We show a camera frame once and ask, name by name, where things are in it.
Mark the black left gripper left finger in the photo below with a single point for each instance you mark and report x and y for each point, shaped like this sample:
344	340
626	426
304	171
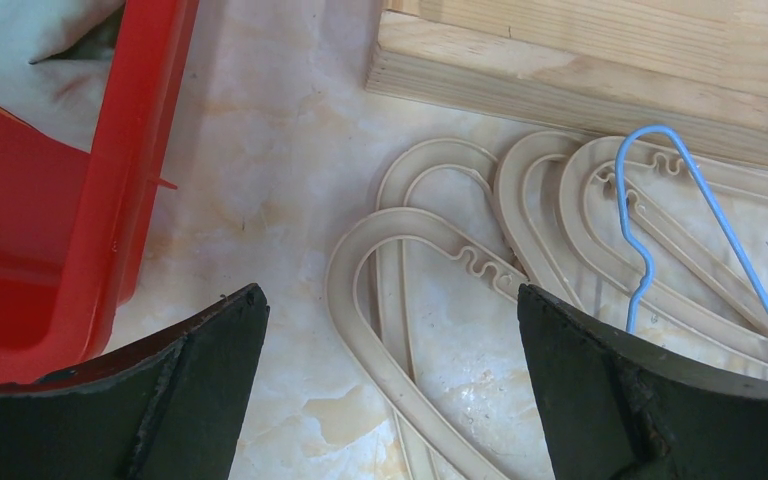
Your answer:
168	406

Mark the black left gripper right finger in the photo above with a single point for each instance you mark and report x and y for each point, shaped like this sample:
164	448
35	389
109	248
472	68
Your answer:
615	406

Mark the wooden hanger rack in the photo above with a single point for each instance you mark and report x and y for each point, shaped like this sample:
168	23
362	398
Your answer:
602	67

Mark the light green printed cloth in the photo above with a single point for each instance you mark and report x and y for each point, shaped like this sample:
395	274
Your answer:
42	81

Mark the red plastic bin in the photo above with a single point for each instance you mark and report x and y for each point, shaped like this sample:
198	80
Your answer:
73	224

